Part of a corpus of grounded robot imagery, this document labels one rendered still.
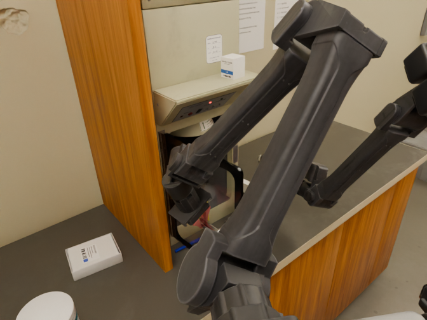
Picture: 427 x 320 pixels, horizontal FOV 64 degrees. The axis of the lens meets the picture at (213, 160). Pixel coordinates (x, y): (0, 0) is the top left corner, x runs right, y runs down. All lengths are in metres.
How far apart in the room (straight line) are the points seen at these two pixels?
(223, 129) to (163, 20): 0.41
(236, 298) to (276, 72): 0.33
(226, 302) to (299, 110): 0.24
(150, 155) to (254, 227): 0.52
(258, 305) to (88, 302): 0.83
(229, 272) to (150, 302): 0.70
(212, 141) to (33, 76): 0.79
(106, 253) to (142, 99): 0.59
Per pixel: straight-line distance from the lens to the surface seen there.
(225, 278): 0.42
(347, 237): 1.68
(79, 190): 1.49
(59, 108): 1.34
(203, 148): 0.67
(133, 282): 1.17
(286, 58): 0.54
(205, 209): 0.87
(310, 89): 0.45
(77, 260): 1.24
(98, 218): 1.46
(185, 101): 0.89
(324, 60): 0.46
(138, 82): 0.84
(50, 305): 1.00
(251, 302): 0.41
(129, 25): 0.81
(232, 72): 1.01
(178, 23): 0.98
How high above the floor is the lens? 1.80
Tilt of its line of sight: 30 degrees down
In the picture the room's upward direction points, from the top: 2 degrees counter-clockwise
